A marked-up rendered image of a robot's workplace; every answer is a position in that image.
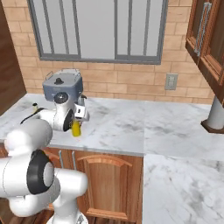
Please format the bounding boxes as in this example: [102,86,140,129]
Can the silver wall cupboard handle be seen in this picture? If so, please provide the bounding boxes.
[197,2,213,58]
[193,2,208,54]

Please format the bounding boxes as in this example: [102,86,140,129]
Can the brown wooden tall panel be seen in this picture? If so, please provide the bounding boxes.
[0,0,28,116]

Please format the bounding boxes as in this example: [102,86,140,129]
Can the grey framed window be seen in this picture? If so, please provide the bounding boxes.
[26,0,170,66]

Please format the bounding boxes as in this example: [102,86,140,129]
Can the brown wooden wall cupboard door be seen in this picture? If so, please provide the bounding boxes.
[199,0,224,107]
[185,0,212,66]

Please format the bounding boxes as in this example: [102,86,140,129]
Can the grey wall outlet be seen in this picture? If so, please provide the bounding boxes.
[164,73,179,91]

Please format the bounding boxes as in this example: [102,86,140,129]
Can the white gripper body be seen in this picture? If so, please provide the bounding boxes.
[74,97,91,123]

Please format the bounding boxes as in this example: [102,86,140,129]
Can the silver base cupboard handle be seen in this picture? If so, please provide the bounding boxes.
[57,150,65,170]
[71,150,78,172]

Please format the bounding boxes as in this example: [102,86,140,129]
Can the brown arched base cupboard door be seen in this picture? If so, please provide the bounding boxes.
[42,147,66,212]
[74,151,144,223]

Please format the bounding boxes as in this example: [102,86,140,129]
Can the brown paper towel holder base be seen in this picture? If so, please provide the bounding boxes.
[200,119,224,135]

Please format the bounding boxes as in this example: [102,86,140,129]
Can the white paper towel roll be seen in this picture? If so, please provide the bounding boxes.
[206,95,224,130]

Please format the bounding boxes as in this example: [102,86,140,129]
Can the blue-grey square countertop appliance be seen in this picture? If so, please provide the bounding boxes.
[42,68,83,103]

